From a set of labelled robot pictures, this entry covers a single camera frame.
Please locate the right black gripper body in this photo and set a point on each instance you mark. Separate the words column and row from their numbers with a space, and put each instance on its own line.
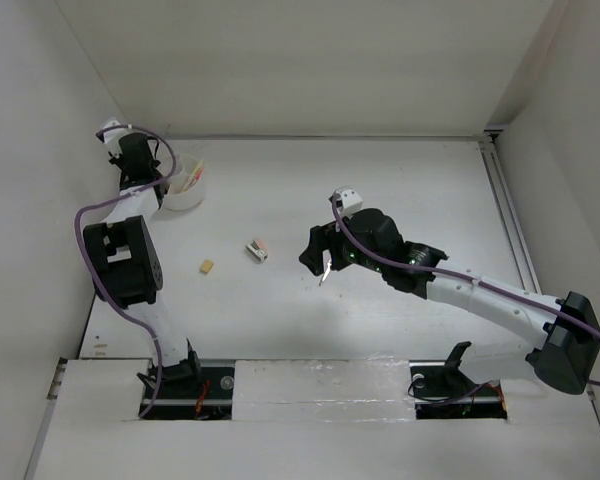
column 326, row 236

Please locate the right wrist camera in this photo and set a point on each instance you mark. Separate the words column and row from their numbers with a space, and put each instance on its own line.
column 346, row 201

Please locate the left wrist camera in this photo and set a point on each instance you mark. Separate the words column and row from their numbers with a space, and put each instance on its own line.
column 111, row 131

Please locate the aluminium rail right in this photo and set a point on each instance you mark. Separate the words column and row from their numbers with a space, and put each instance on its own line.
column 507, row 212

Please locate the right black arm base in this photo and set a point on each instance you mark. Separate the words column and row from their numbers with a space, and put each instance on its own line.
column 442, row 392

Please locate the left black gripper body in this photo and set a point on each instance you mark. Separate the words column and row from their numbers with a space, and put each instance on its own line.
column 117, row 160

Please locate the black handled scissors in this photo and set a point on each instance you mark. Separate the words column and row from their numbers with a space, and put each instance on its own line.
column 325, row 274

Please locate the tan eraser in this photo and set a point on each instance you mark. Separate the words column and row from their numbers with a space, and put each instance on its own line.
column 206, row 266

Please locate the pink red pen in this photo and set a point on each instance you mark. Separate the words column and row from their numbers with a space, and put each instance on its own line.
column 196, row 172

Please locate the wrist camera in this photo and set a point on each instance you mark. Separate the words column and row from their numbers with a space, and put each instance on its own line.
column 346, row 201
column 111, row 131

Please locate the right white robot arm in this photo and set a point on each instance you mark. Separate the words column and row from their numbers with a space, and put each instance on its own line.
column 558, row 339

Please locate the yellow green pen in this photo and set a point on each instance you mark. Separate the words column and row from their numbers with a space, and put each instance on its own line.
column 190, row 175

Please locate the white round divided container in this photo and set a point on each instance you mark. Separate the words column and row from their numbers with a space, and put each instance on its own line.
column 186, row 188

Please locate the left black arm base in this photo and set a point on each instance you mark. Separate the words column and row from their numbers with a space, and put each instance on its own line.
column 210, row 399

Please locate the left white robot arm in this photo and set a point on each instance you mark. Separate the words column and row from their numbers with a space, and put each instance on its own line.
column 124, row 262

